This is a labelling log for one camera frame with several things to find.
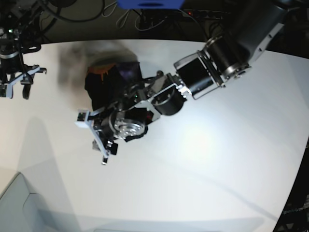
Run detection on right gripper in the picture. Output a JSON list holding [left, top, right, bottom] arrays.
[[0, 65, 47, 100]]

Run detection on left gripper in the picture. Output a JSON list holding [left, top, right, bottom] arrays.
[[87, 107, 118, 165]]

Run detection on black t-shirt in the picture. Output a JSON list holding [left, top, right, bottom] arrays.
[[84, 61, 149, 143]]

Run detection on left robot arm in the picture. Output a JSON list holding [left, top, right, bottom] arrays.
[[84, 0, 309, 164]]

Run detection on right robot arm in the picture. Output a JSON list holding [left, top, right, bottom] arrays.
[[0, 0, 56, 100]]

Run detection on blue box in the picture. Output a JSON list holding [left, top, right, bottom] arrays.
[[117, 0, 184, 9]]

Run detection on black power strip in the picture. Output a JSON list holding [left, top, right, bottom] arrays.
[[183, 9, 230, 20]]

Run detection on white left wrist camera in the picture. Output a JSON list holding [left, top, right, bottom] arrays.
[[75, 110, 91, 129]]

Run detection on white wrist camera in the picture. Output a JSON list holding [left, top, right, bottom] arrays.
[[0, 84, 13, 99], [75, 110, 91, 129]]

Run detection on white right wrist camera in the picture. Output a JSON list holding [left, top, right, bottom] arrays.
[[0, 84, 13, 99]]

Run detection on white cable loop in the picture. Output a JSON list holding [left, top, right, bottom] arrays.
[[101, 4, 136, 29]]

